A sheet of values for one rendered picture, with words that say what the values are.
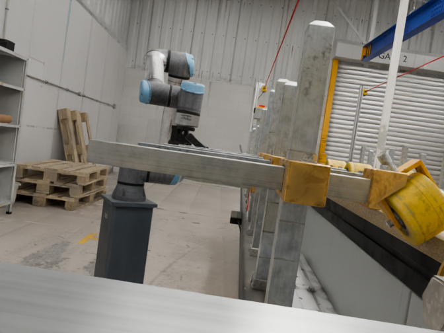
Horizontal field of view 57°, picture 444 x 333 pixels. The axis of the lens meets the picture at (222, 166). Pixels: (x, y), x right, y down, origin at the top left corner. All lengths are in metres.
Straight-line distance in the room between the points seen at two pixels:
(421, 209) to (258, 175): 0.20
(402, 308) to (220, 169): 0.37
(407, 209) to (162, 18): 9.64
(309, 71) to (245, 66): 9.14
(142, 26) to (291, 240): 9.60
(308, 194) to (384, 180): 0.10
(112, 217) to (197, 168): 1.75
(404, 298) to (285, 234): 0.24
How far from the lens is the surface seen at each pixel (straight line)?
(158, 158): 0.53
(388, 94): 3.34
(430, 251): 0.59
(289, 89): 0.82
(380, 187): 0.54
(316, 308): 1.06
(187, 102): 1.51
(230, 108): 9.55
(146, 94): 1.62
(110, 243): 2.28
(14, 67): 4.57
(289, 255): 0.58
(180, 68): 2.16
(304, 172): 0.49
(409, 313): 0.70
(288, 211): 0.56
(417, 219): 0.54
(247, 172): 0.52
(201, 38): 9.86
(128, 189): 2.28
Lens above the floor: 0.98
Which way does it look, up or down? 3 degrees down
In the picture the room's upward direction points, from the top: 8 degrees clockwise
